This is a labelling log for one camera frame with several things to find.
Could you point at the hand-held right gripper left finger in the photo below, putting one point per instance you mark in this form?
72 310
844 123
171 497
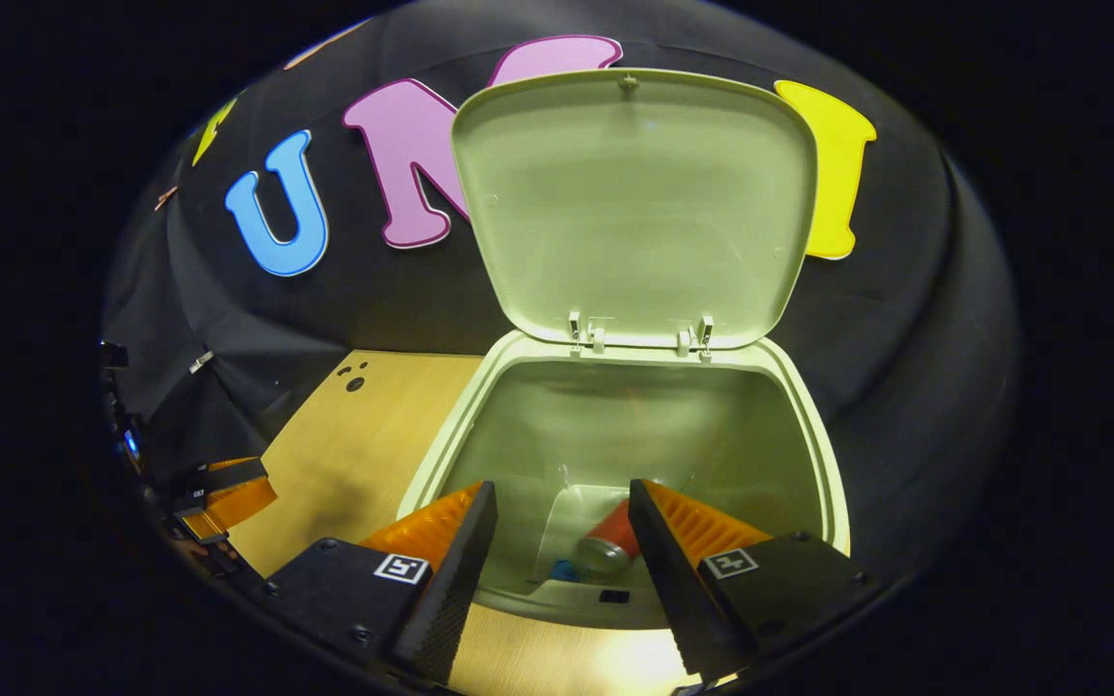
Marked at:
460 570

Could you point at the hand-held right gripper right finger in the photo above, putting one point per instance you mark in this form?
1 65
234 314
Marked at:
659 565

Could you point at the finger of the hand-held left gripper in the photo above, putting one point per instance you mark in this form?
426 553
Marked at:
238 507
233 474

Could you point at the red pop can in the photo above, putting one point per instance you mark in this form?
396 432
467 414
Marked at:
610 541

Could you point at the blue paper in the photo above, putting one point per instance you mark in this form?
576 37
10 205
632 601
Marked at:
564 570

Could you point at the pale green desktop garbage bin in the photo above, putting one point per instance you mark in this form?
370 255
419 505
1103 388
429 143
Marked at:
634 232

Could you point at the wooden desktop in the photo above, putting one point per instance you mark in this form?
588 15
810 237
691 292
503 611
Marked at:
344 454

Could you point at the small white clip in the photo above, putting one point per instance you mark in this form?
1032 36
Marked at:
201 362

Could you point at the small red clip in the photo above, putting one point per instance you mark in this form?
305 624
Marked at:
165 198

